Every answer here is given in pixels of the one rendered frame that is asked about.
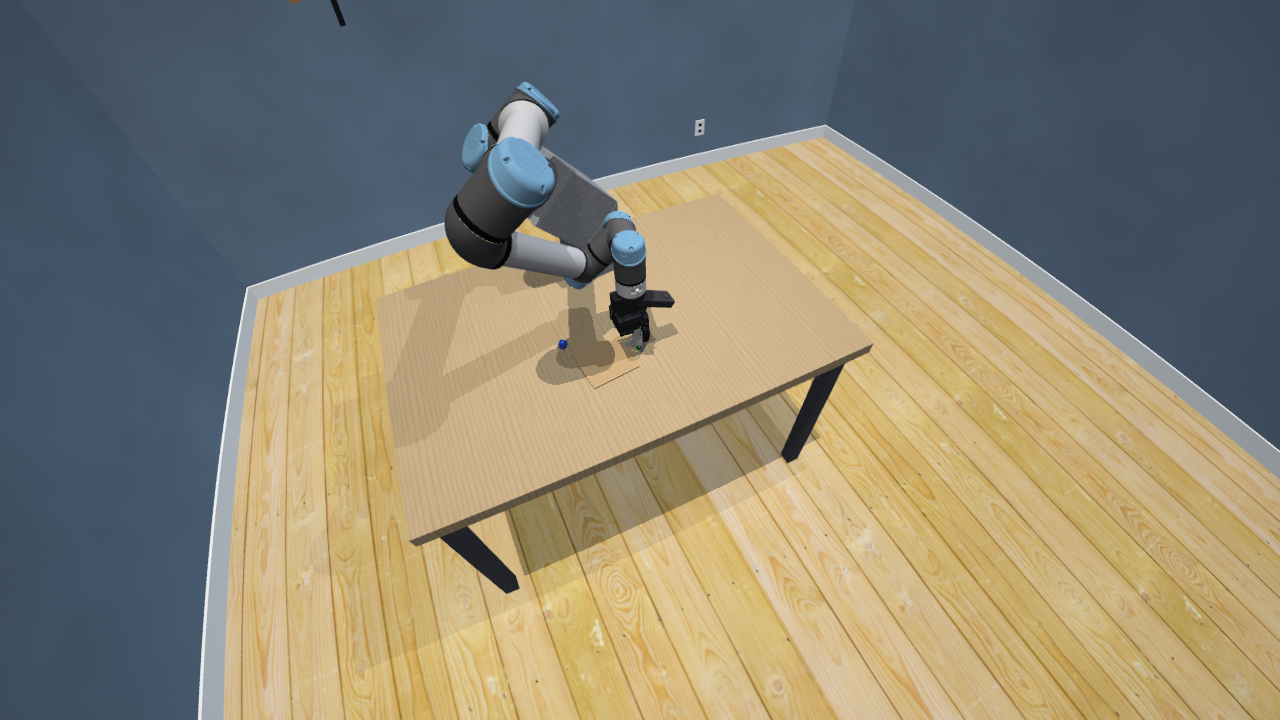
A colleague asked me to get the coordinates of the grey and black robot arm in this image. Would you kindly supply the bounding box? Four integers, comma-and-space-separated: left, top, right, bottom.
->
445, 82, 675, 307

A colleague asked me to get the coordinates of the tan square mat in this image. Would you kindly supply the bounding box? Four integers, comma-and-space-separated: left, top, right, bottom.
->
571, 334, 639, 389

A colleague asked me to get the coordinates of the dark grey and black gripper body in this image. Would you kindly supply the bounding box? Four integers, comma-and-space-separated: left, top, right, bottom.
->
609, 291, 649, 337

